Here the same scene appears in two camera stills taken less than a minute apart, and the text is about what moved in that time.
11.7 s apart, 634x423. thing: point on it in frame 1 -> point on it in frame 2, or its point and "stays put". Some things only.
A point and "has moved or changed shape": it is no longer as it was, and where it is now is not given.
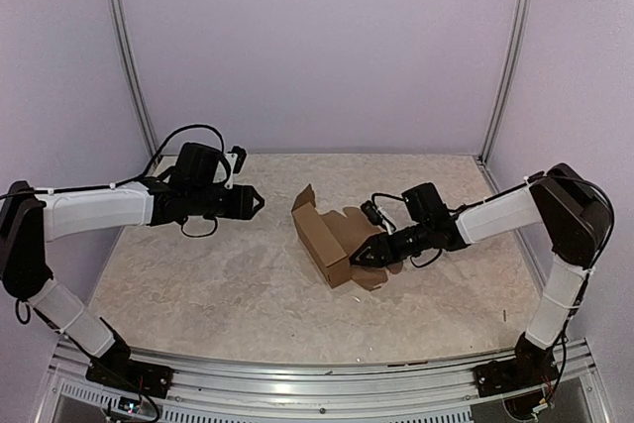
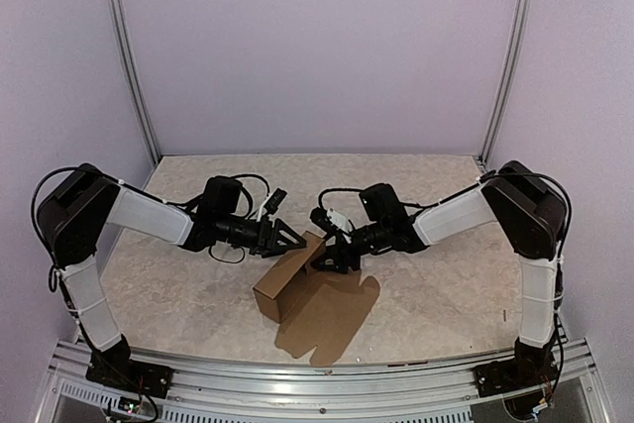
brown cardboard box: [332, 238] has moved or changed shape
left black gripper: [242, 206] -> [267, 244]
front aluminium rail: [430, 392] stays put
